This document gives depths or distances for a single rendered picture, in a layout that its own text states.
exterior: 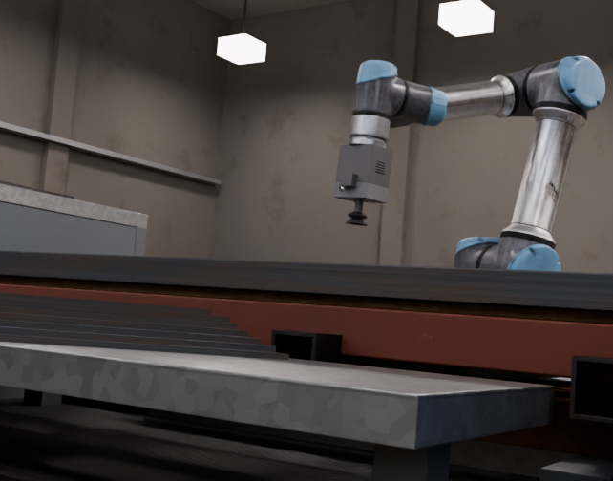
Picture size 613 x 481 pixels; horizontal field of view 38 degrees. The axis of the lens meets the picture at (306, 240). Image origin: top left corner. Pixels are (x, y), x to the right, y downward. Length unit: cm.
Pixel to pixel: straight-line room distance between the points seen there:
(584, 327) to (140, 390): 39
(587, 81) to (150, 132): 1047
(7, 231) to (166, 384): 165
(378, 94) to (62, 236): 97
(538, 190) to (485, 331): 114
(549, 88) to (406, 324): 122
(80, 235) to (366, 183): 94
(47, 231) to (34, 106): 872
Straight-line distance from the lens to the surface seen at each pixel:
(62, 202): 235
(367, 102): 174
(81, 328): 80
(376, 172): 172
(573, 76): 200
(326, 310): 91
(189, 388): 59
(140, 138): 1210
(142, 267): 106
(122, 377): 63
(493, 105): 207
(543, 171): 197
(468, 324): 84
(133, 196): 1196
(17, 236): 226
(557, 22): 1109
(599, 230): 1035
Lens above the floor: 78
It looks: 5 degrees up
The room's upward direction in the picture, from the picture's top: 5 degrees clockwise
